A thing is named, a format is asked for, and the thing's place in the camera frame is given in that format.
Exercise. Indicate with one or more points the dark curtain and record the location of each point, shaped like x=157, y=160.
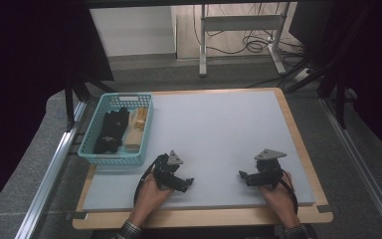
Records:
x=378, y=66
x=23, y=66

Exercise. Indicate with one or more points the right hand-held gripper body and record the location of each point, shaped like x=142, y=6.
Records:
x=268, y=172

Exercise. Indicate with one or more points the person's left hand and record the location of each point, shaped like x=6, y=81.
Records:
x=151, y=202

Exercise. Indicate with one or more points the white metal desk frame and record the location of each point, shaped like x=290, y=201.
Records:
x=242, y=22

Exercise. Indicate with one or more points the person's checked sleeve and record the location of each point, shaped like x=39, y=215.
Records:
x=295, y=232
x=129, y=230

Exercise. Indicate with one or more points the person's right hand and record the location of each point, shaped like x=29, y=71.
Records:
x=283, y=202

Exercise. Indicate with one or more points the turquoise plastic basket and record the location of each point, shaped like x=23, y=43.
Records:
x=146, y=146

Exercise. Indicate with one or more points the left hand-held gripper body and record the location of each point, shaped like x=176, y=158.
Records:
x=165, y=172

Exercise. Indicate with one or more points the aluminium rail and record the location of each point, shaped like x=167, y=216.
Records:
x=361, y=166
x=46, y=179

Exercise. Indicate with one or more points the black metal stand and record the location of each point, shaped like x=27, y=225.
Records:
x=69, y=99
x=340, y=99

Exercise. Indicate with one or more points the white cabinet panel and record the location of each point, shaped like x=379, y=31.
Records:
x=132, y=30

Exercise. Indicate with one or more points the person's right checked sleeve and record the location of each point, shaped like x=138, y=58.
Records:
x=295, y=232

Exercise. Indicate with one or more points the person's left checked sleeve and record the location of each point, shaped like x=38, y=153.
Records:
x=129, y=230

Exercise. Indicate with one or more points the white power strip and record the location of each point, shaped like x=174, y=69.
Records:
x=301, y=74

